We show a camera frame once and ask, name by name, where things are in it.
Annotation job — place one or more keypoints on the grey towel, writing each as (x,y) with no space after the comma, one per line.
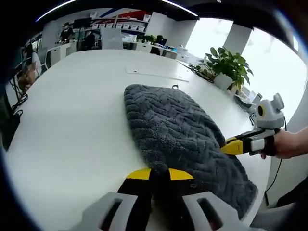
(173,125)

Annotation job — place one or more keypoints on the person's right hand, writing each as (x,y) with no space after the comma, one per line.
(276,144)

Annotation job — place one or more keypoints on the green potted plant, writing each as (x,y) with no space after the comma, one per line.
(226,63)

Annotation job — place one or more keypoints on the white table cover plate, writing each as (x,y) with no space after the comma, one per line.
(156,73)

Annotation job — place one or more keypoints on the white office desk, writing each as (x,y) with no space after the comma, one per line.
(154,47)

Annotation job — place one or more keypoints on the small green plant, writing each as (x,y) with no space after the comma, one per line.
(148,38)

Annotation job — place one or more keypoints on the white cabinet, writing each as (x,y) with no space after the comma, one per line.
(60,54)

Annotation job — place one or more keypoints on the row of white storage boxes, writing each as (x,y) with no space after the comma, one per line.
(125,26)

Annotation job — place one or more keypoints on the white storage shelf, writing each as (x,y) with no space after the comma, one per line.
(125,21)

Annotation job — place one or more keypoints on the black monitor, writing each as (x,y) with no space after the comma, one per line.
(82,22)

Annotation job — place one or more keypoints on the long ceiling light strip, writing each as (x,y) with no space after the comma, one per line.
(96,4)

